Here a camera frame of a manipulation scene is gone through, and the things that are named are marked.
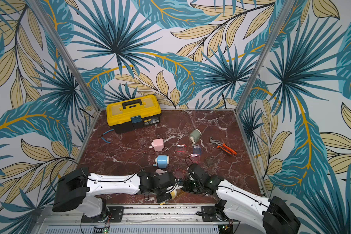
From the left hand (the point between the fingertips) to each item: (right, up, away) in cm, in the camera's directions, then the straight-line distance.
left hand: (166, 195), depth 77 cm
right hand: (+8, +3, +3) cm, 9 cm away
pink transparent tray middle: (+17, +16, +17) cm, 29 cm away
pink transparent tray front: (+7, +8, +11) cm, 15 cm away
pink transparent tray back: (+8, +22, +21) cm, 31 cm away
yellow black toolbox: (-23, +44, +18) cm, 53 cm away
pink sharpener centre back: (-7, +25, +16) cm, 30 cm away
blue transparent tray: (+19, +20, +20) cm, 35 cm away
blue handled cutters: (-46, +32, +28) cm, 62 cm away
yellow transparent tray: (+6, +2, -1) cm, 7 cm away
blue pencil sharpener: (-3, +16, +7) cm, 18 cm away
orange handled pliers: (+37, +23, +22) cm, 49 cm away
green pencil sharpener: (+17, +30, +18) cm, 39 cm away
